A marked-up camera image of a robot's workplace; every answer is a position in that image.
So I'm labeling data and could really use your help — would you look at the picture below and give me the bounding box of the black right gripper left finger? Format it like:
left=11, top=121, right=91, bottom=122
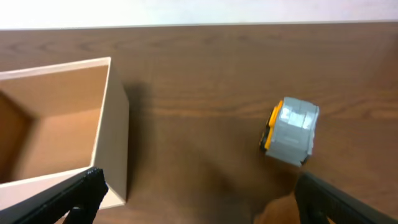
left=1, top=167, right=109, bottom=224

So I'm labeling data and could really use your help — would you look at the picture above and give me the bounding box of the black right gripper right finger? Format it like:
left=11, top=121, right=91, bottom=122
left=294, top=172, right=397, bottom=224

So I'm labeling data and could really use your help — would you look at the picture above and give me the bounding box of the grey yellow toy truck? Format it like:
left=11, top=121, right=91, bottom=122
left=259, top=97, right=320, bottom=167

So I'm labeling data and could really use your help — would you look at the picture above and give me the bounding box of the white cardboard box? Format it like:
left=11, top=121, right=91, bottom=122
left=1, top=57, right=129, bottom=209

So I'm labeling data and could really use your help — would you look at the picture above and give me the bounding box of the brown plush toy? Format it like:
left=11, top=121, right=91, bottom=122
left=253, top=192, right=300, bottom=224

